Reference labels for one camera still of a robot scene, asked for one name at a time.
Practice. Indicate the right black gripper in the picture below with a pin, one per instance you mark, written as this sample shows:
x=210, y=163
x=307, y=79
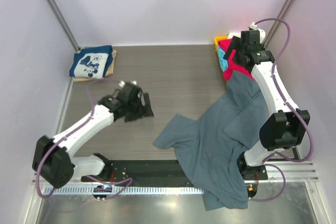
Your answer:
x=234, y=45

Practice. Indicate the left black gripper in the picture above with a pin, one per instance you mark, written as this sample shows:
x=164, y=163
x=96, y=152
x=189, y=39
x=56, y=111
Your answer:
x=145, y=111

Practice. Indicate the grey-blue t shirt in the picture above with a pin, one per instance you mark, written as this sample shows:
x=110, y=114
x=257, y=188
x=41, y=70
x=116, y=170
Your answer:
x=208, y=148

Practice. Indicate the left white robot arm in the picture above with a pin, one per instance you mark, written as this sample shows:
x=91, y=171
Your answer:
x=54, y=158

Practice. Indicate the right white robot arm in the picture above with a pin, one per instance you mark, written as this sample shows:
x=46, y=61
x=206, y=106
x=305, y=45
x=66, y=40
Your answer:
x=286, y=125

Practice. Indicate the red t shirt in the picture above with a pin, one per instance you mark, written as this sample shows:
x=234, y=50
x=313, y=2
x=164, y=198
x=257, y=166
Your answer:
x=235, y=67

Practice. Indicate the white t shirt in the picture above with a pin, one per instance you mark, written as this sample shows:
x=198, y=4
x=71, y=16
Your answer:
x=238, y=34

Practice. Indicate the light blue t shirt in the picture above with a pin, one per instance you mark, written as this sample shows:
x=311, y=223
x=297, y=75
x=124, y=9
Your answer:
x=221, y=58

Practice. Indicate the yellow plastic bin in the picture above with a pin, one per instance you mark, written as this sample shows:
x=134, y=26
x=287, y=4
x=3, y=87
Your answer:
x=221, y=46

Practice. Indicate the folded tan t shirt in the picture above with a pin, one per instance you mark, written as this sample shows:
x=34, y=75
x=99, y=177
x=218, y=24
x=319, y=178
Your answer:
x=109, y=72

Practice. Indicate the folded navy cartoon t shirt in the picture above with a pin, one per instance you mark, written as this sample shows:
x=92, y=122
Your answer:
x=91, y=62

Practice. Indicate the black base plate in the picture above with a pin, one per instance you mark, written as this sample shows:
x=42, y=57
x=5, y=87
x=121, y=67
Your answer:
x=161, y=173

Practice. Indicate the right aluminium frame post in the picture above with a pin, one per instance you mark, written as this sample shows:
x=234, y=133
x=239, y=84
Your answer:
x=281, y=15

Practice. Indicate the aluminium frame post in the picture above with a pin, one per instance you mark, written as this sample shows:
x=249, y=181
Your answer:
x=60, y=18
x=281, y=15

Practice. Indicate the white slotted cable duct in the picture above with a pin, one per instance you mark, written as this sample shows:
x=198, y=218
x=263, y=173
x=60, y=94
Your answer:
x=97, y=189

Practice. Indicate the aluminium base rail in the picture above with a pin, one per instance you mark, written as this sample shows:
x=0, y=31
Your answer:
x=293, y=172

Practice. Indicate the left aluminium frame post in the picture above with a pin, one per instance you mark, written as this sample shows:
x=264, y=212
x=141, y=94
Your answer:
x=60, y=18

